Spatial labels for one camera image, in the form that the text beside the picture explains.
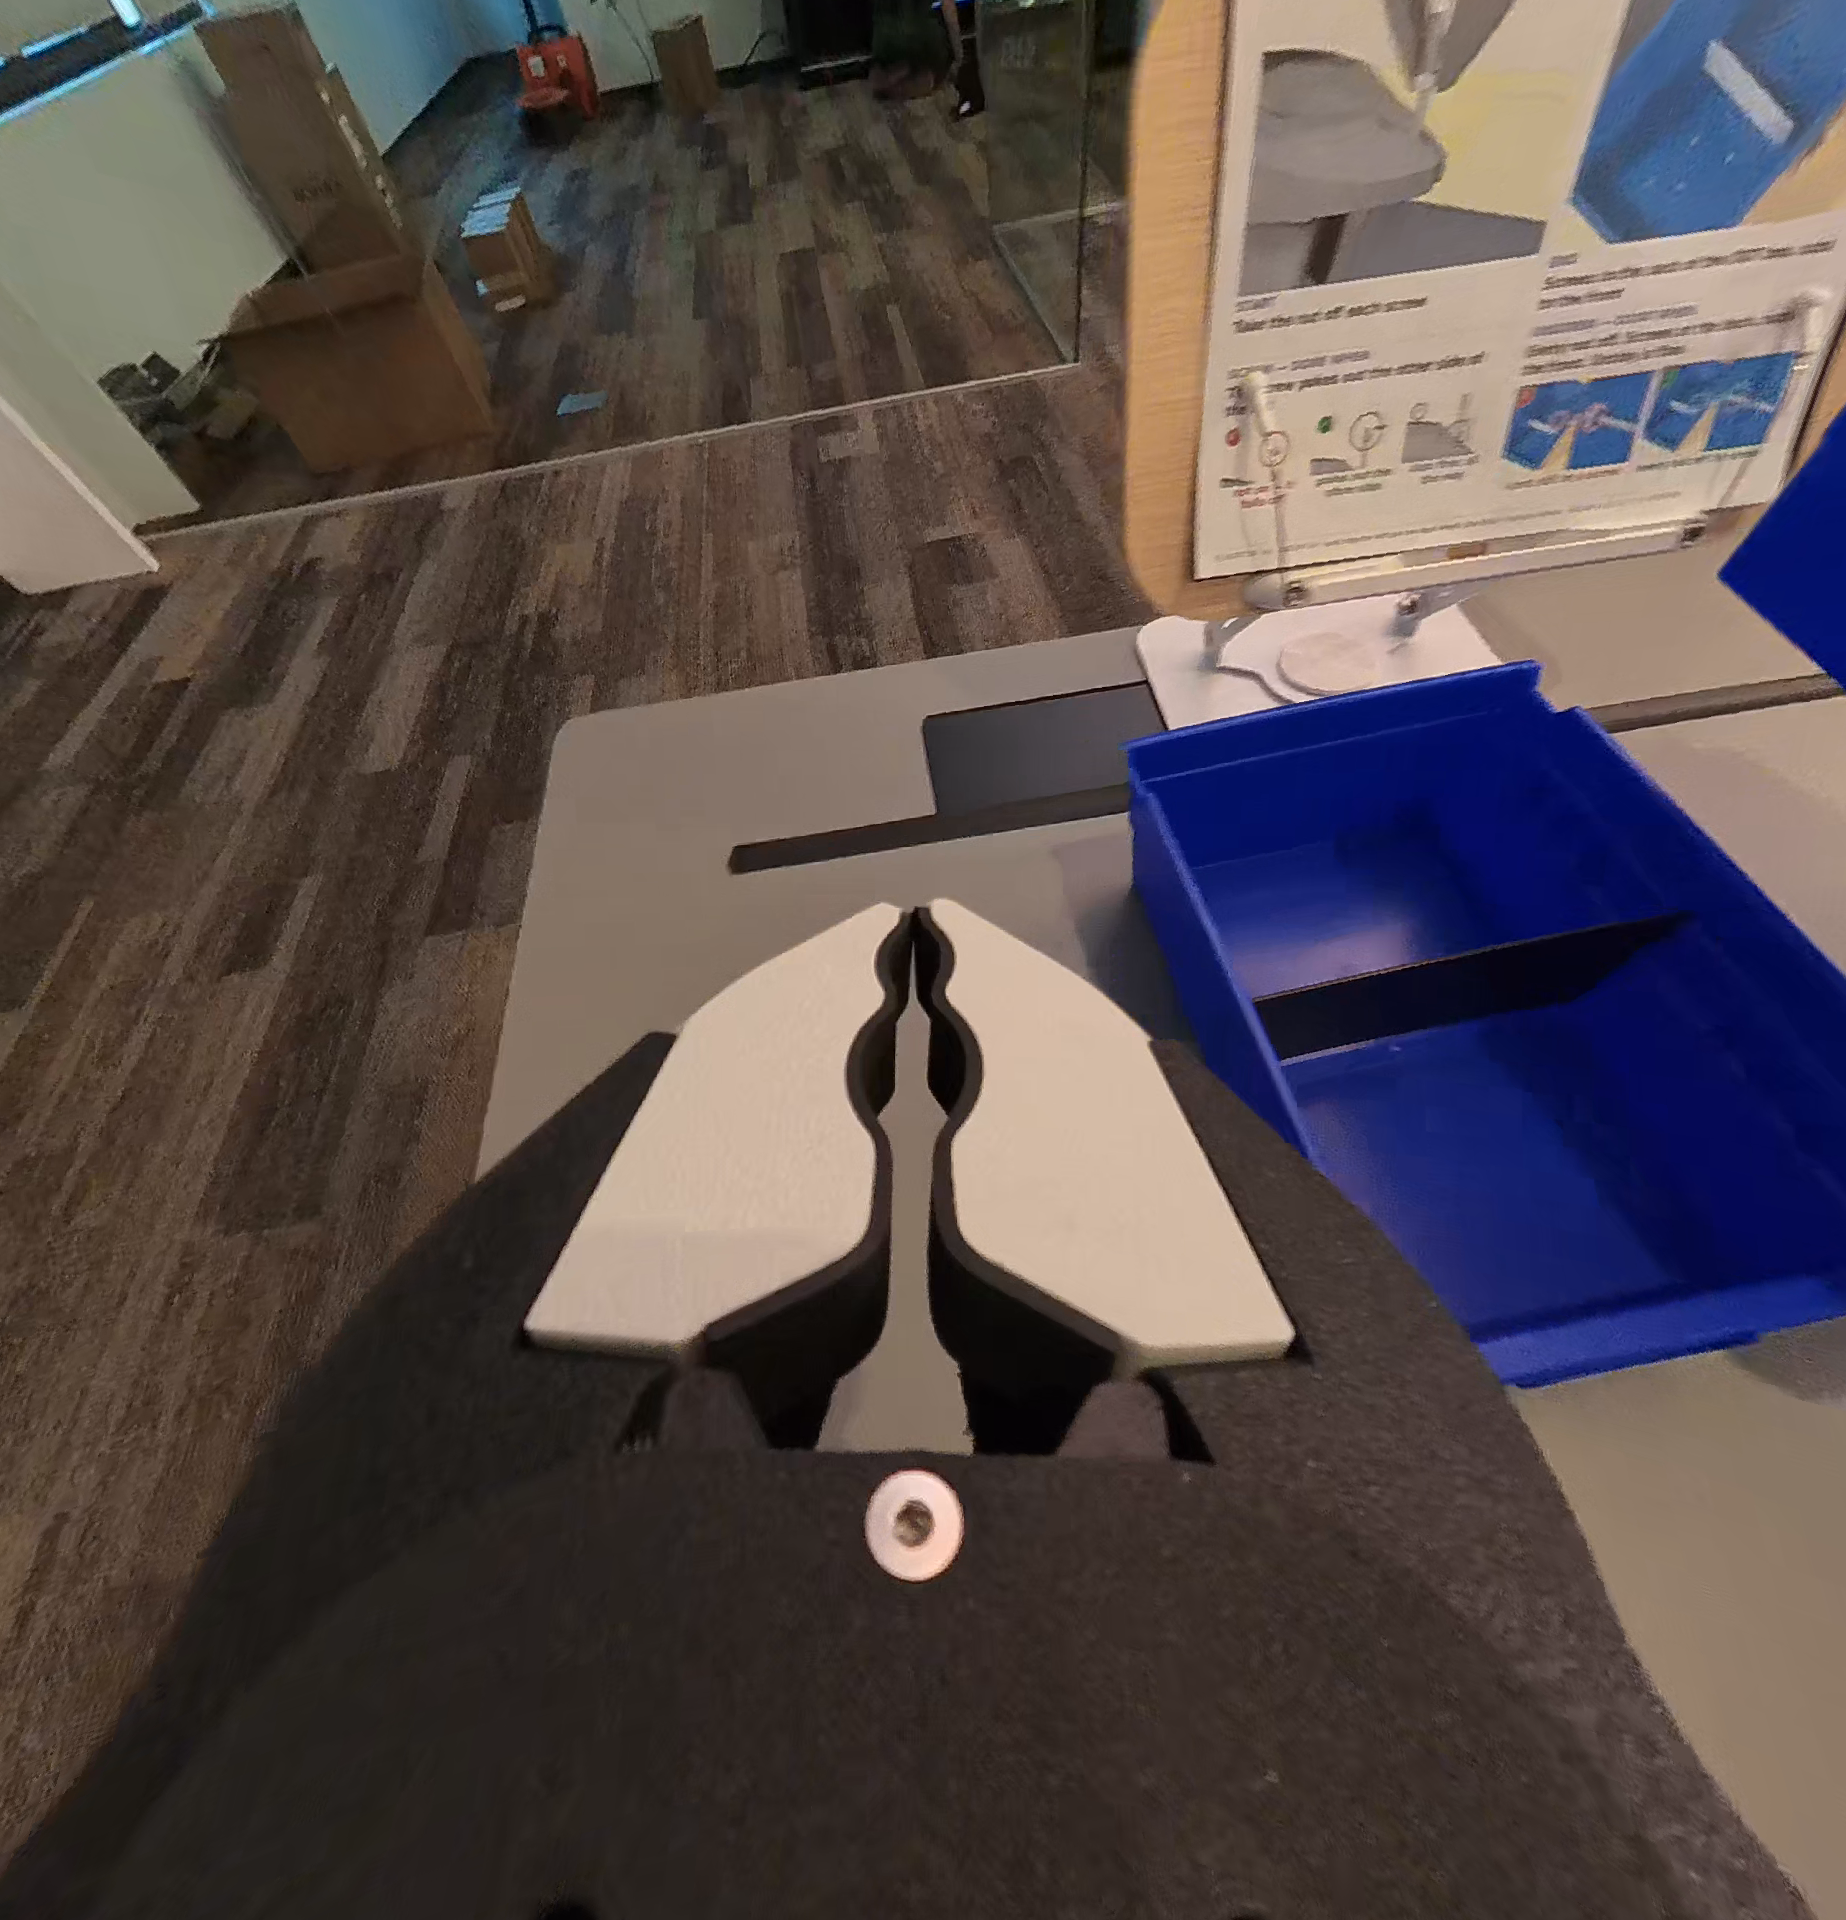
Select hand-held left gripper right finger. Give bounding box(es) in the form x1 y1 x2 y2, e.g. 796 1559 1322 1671
917 896 1302 1455

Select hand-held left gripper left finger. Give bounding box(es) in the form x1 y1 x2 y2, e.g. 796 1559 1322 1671
524 899 922 1455

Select blue plastic bin with divider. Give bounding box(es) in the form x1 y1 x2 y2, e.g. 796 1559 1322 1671
1123 661 1846 1388

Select plain blue plastic bin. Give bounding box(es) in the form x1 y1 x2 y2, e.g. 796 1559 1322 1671
1719 367 1846 752

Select black bin divider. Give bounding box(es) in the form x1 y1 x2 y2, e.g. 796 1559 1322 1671
1249 911 1703 1062

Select dark desk pad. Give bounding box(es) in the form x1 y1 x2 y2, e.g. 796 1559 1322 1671
728 683 1161 881

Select papers on wooden table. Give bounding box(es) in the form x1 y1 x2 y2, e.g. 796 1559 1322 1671
1123 0 1846 624

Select small cardboard box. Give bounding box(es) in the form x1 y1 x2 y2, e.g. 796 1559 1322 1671
456 185 557 313

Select red floor machine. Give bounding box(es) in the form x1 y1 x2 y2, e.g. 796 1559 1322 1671
512 33 597 120

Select brown paper bag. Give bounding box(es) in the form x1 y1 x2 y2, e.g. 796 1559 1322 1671
652 12 724 116

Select flattened tall cardboard box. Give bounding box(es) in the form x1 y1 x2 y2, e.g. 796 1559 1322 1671
190 9 409 282

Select black storage rack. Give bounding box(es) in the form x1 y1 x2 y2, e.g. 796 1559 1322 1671
781 0 990 120

